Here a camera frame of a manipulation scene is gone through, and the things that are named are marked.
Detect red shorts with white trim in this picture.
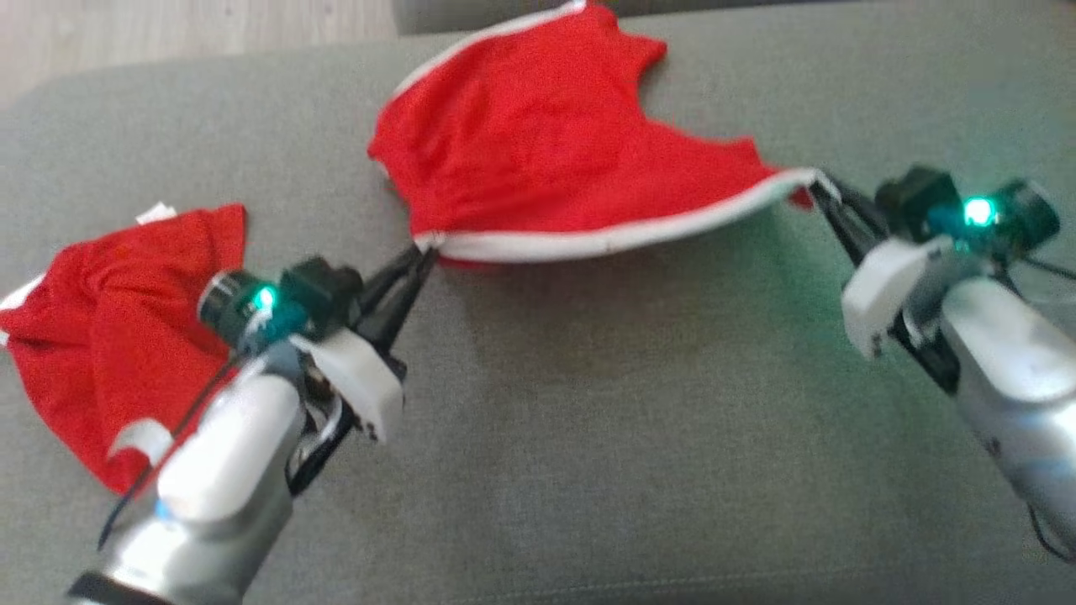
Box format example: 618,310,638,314
367,0,820,266

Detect large grey sofa seat cushion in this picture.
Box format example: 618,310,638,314
0,0,1076,605

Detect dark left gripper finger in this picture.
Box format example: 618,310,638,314
370,250,440,355
360,244,435,305

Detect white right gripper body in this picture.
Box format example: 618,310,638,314
841,179,1062,360

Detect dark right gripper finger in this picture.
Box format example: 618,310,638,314
817,171,890,232
810,195,879,266

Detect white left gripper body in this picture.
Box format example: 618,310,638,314
198,269,409,444

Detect red white basketball jersey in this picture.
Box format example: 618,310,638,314
0,202,249,497

